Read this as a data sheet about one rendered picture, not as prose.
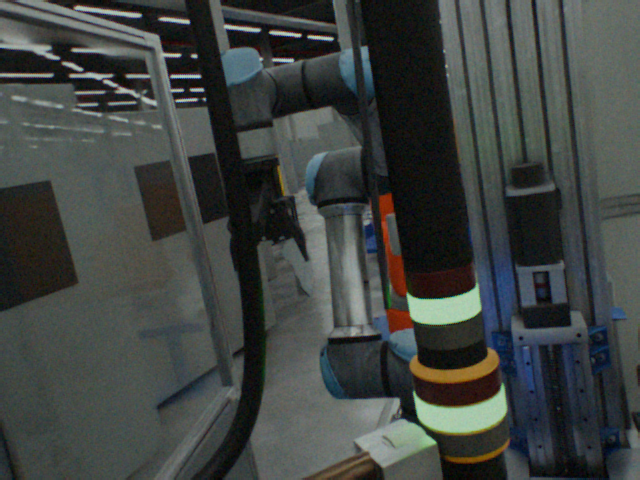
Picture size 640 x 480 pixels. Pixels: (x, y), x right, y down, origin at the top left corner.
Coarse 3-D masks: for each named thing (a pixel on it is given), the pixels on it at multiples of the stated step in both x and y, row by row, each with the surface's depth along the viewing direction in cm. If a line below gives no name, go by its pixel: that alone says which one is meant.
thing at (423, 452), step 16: (384, 432) 28; (368, 448) 27; (384, 448) 27; (400, 448) 26; (416, 448) 26; (432, 448) 26; (384, 464) 25; (400, 464) 26; (416, 464) 26; (432, 464) 26
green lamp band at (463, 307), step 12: (420, 300) 26; (432, 300) 26; (444, 300) 26; (456, 300) 26; (468, 300) 26; (420, 312) 27; (432, 312) 26; (444, 312) 26; (456, 312) 26; (468, 312) 26
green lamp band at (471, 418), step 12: (504, 396) 28; (420, 408) 28; (432, 408) 27; (444, 408) 27; (468, 408) 26; (480, 408) 26; (492, 408) 27; (504, 408) 27; (432, 420) 27; (444, 420) 27; (456, 420) 26; (468, 420) 26; (480, 420) 26; (492, 420) 27
